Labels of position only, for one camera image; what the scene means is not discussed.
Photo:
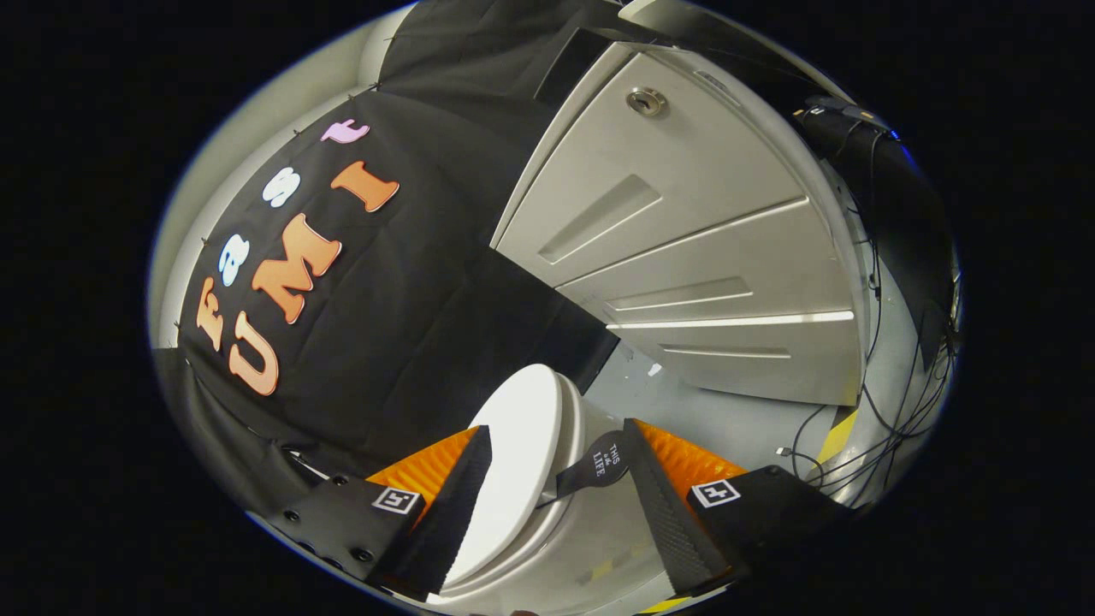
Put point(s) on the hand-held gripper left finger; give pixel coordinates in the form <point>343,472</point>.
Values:
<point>445,513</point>

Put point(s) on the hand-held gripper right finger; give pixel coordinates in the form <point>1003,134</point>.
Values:
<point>671,522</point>

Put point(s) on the white toilet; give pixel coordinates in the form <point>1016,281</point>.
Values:
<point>599,539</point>

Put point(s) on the black pull tab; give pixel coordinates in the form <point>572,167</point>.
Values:
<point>603,462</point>

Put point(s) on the white drawer cabinet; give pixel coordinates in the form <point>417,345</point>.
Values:
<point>684,248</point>

